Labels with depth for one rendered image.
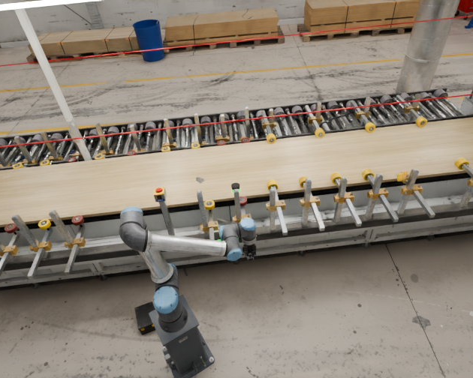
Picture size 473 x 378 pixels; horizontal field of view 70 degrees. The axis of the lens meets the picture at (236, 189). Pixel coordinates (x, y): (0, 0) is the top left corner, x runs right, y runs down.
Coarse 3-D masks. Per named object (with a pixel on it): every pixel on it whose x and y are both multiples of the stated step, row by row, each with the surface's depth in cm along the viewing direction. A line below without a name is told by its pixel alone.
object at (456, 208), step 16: (416, 208) 266; (432, 208) 265; (448, 208) 263; (464, 208) 262; (288, 224) 263; (336, 224) 260; (352, 224) 261; (368, 224) 262; (384, 224) 264; (240, 240) 261; (256, 240) 262; (16, 256) 258; (32, 256) 257; (48, 256) 256; (64, 256) 255; (80, 256) 256; (96, 256) 257; (112, 256) 259
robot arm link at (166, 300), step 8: (160, 288) 209; (168, 288) 209; (176, 288) 215; (160, 296) 205; (168, 296) 205; (176, 296) 206; (160, 304) 202; (168, 304) 202; (176, 304) 205; (160, 312) 203; (168, 312) 203; (176, 312) 208; (168, 320) 209
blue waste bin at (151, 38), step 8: (136, 24) 698; (144, 24) 710; (152, 24) 711; (136, 32) 682; (144, 32) 673; (152, 32) 678; (160, 32) 696; (144, 40) 686; (152, 40) 688; (160, 40) 701; (144, 48) 698; (152, 48) 697; (160, 48) 708; (144, 56) 713; (152, 56) 708; (160, 56) 717
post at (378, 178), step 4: (376, 176) 235; (380, 176) 233; (376, 180) 236; (380, 180) 235; (376, 184) 238; (380, 184) 238; (372, 188) 244; (376, 188) 240; (376, 192) 243; (372, 200) 248; (368, 204) 255; (372, 204) 251; (368, 208) 256; (372, 208) 254; (368, 212) 257; (368, 216) 259
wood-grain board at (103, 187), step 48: (240, 144) 313; (288, 144) 308; (336, 144) 302; (384, 144) 297; (432, 144) 293; (0, 192) 286; (48, 192) 281; (96, 192) 277; (144, 192) 273; (192, 192) 269; (240, 192) 265; (288, 192) 263
